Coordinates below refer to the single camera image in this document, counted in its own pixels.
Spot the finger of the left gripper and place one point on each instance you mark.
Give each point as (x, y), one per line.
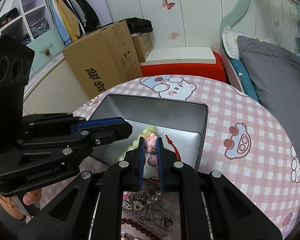
(98, 136)
(97, 123)

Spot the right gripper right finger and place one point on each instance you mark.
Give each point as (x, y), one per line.
(166, 160)

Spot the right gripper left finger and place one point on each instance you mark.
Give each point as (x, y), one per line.
(133, 178)

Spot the pink bear charm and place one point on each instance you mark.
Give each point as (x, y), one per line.
(151, 143)

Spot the person left hand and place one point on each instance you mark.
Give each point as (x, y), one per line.
(21, 207)

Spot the grey metal tin box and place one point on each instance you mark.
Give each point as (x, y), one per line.
(180, 124)

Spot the large cardboard box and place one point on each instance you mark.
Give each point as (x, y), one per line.
(104, 58)

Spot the pink checkered tablecloth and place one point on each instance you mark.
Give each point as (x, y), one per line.
(243, 140)

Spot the small cardboard box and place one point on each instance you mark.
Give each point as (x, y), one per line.
(143, 46)

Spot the mint drawer cabinet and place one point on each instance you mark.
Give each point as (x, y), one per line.
(46, 46)

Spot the black bag on box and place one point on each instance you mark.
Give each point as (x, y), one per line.
(139, 25)

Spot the red stool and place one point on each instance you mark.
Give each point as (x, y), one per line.
(213, 71)

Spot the white foam board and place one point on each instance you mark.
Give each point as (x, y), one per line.
(203, 55)

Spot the teal blanket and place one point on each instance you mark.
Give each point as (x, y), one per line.
(247, 84)

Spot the hanging clothes row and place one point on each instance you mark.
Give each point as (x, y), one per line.
(73, 18)

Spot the purple wardrobe shelf unit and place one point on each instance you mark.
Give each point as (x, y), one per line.
(27, 12)

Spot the white pillow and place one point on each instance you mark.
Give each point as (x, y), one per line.
(230, 43)

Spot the grey quilt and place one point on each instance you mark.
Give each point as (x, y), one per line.
(275, 73)

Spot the mint bunk bed frame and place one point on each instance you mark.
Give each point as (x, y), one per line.
(279, 19)

